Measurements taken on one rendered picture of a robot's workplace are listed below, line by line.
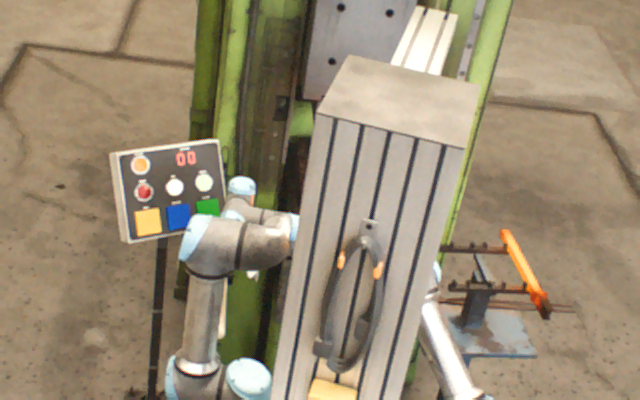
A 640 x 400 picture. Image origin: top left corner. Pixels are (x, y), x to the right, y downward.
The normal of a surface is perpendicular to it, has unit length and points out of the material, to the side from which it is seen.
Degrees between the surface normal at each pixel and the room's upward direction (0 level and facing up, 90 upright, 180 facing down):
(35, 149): 0
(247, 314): 90
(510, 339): 0
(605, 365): 0
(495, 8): 90
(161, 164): 60
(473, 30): 90
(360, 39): 90
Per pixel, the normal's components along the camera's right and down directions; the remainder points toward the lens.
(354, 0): 0.06, 0.55
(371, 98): 0.14, -0.83
